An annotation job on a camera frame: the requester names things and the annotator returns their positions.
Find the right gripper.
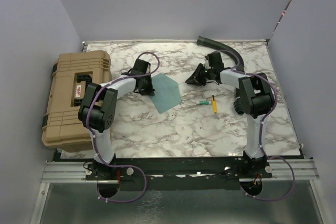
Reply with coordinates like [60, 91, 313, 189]
[185, 63, 213, 87]

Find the green white glue stick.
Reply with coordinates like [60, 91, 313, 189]
[196, 100, 212, 105]

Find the teal envelope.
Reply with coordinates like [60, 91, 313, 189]
[150, 73, 182, 114]

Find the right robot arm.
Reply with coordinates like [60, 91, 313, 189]
[185, 49, 277, 177]

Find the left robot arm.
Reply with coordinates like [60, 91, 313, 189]
[78, 58, 154, 179]

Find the yellow utility knife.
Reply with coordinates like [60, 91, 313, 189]
[212, 95, 217, 113]

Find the tan plastic tool case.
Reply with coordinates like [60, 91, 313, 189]
[41, 50, 112, 153]

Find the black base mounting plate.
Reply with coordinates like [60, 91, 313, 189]
[85, 157, 272, 191]

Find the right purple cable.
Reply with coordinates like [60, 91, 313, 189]
[209, 50, 278, 161]

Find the purple cable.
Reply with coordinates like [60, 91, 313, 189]
[209, 50, 278, 161]
[85, 52, 161, 168]

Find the black corrugated hose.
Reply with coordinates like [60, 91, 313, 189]
[196, 35, 248, 116]

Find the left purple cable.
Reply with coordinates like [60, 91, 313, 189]
[85, 52, 161, 168]

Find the aluminium frame rail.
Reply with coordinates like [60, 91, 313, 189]
[41, 159, 319, 184]

